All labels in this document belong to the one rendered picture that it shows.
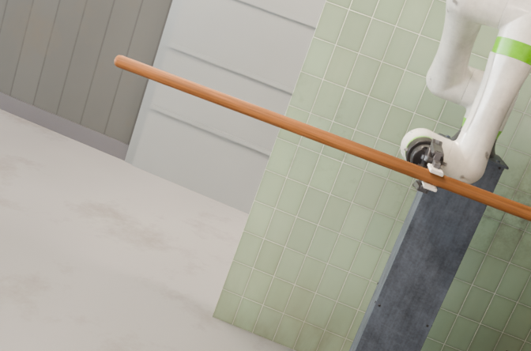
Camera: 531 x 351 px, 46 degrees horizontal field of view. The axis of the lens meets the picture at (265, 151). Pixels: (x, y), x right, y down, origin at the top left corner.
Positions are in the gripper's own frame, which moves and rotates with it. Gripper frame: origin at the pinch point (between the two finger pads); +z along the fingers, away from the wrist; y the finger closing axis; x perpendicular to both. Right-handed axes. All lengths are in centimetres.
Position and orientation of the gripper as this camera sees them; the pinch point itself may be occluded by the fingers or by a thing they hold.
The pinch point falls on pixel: (432, 177)
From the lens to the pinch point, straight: 144.7
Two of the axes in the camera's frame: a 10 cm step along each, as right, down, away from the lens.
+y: -3.2, 9.1, 2.4
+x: -9.3, -3.5, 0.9
